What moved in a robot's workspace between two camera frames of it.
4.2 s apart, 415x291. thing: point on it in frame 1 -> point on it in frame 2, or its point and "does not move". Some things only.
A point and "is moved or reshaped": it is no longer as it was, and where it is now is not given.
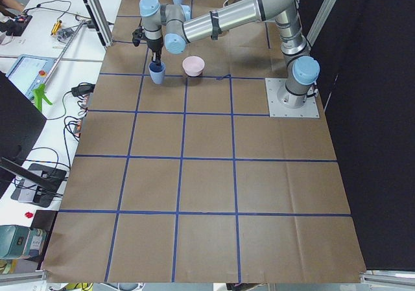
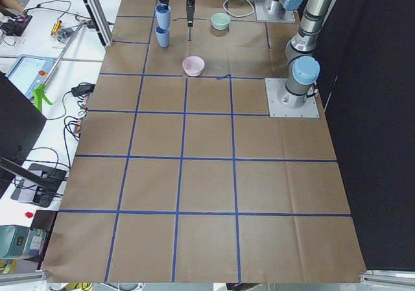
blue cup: [157, 72] is moved or reshaped
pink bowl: [193, 65] does not move
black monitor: [21, 124] does not move
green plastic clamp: [39, 94] does not move
